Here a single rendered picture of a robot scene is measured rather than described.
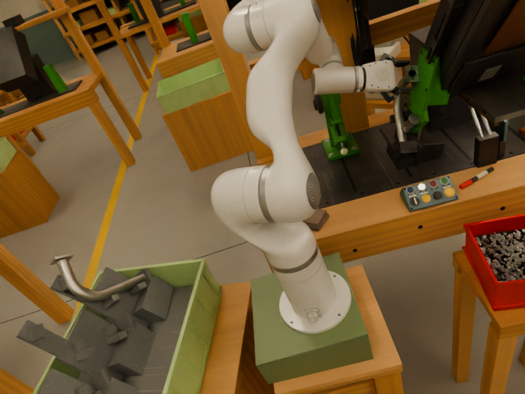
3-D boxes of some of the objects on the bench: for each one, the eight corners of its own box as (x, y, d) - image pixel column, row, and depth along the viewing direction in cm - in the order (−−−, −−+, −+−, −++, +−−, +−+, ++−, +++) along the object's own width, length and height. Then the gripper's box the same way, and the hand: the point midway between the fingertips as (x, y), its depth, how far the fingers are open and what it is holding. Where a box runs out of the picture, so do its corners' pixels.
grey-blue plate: (505, 157, 122) (510, 120, 113) (499, 159, 122) (503, 122, 114) (490, 143, 129) (493, 107, 121) (483, 145, 130) (487, 109, 121)
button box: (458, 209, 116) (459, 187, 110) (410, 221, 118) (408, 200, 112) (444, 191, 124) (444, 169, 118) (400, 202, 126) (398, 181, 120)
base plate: (654, 123, 117) (656, 116, 115) (316, 213, 132) (314, 209, 130) (561, 75, 150) (562, 70, 148) (299, 152, 165) (298, 148, 163)
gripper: (353, 59, 127) (402, 57, 128) (358, 108, 125) (408, 105, 126) (358, 48, 120) (412, 45, 120) (364, 100, 118) (418, 97, 118)
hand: (407, 77), depth 123 cm, fingers open, 8 cm apart
